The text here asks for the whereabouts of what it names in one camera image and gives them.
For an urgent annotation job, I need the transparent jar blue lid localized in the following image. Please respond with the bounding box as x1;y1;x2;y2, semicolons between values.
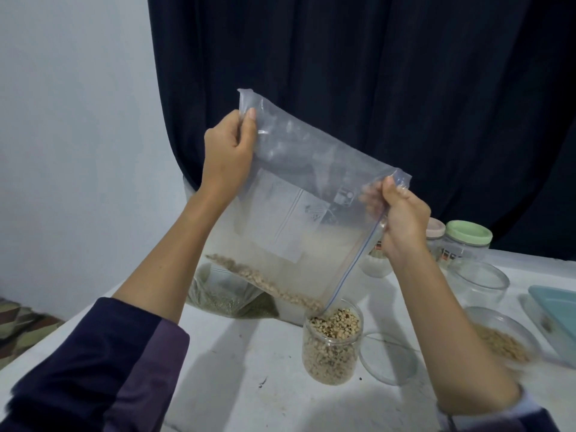
360;240;394;279

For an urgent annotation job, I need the person's left forearm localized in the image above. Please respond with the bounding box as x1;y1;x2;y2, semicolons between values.
0;188;230;432

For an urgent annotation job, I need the dark navy curtain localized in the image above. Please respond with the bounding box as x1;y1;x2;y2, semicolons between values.
146;0;576;260

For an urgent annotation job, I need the clear zip bag of black-eyed peas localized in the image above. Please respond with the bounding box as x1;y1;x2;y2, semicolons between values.
202;88;412;325

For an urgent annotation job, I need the clear bag with green beans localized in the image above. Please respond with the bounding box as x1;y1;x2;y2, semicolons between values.
184;262;280;320

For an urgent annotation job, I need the teal lidded plastic container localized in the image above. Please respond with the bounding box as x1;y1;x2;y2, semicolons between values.
528;285;576;365

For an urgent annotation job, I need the pile of yellow soybeans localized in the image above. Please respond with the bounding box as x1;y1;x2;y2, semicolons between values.
475;323;534;364

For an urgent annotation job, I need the pile of green beans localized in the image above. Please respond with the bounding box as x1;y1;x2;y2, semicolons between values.
193;292;280;320

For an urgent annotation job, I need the person's right hand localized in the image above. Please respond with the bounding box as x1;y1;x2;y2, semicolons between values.
361;175;432;262

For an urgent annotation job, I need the transparent jar pink lid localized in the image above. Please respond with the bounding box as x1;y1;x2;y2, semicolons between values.
425;217;448;257

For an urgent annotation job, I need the transparent jar green lid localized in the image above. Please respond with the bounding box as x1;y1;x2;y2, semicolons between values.
443;219;494;262

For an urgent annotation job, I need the person's right forearm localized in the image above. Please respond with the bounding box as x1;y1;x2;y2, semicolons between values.
387;245;559;432

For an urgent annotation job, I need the person's left hand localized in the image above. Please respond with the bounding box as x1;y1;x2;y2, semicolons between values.
199;107;259;208

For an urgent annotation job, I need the clear round lid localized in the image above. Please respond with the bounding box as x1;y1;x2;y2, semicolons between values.
360;332;419;386

